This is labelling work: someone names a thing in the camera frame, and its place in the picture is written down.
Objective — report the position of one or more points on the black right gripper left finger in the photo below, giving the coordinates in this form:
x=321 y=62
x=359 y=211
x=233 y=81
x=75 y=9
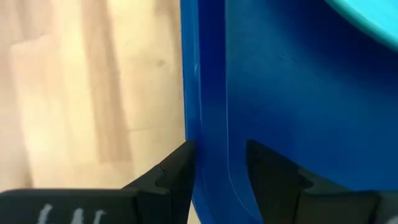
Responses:
x=93 y=207

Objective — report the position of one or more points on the teal plastic plate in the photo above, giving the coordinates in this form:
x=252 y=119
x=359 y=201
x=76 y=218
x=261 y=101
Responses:
x=373 y=15

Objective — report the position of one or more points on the blue plastic tray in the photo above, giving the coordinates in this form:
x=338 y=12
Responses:
x=295 y=109

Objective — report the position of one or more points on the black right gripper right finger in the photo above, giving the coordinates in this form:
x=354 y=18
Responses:
x=311 y=207

